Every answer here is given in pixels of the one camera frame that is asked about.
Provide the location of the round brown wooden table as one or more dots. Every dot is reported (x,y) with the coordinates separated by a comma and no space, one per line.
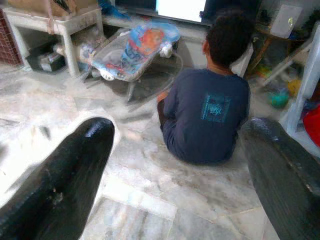
(265,42)

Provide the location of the green toy ball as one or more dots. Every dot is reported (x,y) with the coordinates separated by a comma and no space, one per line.
(278,98)

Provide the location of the blue patterned baby bouncer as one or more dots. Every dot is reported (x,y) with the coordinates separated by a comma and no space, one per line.
(140,50)

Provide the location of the yellow toy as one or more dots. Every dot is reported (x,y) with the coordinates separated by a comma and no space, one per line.
(294,87)

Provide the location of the blue cloth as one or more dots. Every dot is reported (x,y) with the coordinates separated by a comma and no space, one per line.
(112,10)

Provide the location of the black television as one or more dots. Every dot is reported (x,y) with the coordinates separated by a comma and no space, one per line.
(180,10)

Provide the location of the seated person in navy shirt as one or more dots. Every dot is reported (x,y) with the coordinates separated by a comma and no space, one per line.
(205,112)

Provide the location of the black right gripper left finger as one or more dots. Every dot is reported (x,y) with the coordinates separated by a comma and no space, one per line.
(62,190)

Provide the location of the white speaker box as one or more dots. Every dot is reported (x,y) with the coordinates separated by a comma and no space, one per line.
(285,20)

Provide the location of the white plastic table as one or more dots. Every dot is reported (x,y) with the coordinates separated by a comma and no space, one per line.
(67,25)

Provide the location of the brown paper bag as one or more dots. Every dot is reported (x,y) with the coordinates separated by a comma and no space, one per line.
(63,7)

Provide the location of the black storage box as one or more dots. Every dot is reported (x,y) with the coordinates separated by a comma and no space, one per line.
(47,62)

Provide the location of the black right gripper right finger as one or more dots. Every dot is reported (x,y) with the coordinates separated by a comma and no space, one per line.
(287,190)

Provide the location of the red plastic crate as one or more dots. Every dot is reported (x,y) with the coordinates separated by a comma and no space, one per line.
(7,42)

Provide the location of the red cloth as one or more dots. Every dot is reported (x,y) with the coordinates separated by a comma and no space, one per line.
(313,125)

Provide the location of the white shelf rack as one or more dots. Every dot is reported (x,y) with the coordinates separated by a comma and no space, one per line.
(307,82)

